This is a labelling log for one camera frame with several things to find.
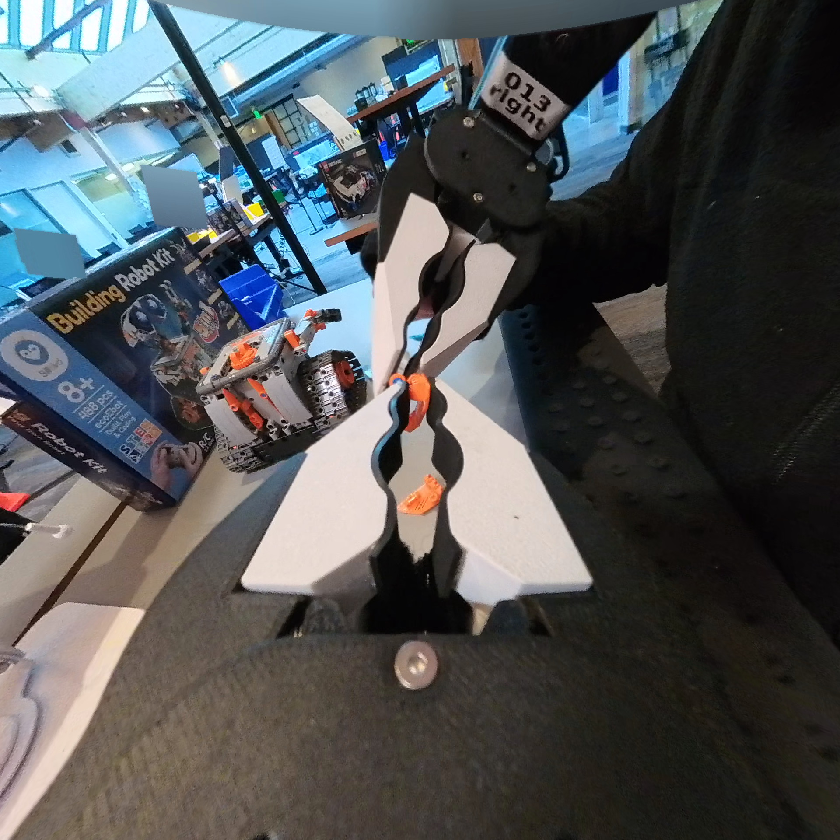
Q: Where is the wooden table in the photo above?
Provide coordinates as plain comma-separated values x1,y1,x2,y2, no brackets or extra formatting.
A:
325,66,460,250

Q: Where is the blue robot kit box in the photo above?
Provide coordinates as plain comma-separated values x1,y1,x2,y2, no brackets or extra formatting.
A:
0,226,263,513

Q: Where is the orange wedge toy panel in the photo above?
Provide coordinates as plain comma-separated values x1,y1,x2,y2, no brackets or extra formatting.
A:
397,474,444,516

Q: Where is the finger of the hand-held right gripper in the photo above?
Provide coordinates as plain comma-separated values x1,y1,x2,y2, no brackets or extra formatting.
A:
371,192,455,398
407,239,519,385

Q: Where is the grey and orange toy robot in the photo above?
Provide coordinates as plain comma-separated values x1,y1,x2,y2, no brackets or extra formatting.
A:
196,307,367,475

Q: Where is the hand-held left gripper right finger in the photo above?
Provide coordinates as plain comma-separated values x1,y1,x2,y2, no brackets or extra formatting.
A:
427,381,593,605

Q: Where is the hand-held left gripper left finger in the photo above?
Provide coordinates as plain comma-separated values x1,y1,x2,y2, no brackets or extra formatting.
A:
241,384,403,595

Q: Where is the orange angled toy beam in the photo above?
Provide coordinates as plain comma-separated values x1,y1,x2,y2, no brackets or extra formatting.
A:
394,373,432,432

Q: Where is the person's black jacket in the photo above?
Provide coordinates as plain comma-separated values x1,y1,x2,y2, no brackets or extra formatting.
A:
591,0,840,664

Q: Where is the black car model box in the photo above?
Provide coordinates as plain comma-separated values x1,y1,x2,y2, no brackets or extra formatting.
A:
318,138,388,221

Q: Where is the blue storage bin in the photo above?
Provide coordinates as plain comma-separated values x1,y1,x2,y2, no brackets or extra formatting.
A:
218,266,286,332

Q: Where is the person's right forearm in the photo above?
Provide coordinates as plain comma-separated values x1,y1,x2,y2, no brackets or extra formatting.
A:
538,190,677,309

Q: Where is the black metal pole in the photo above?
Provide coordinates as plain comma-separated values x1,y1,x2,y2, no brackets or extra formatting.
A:
147,0,329,296

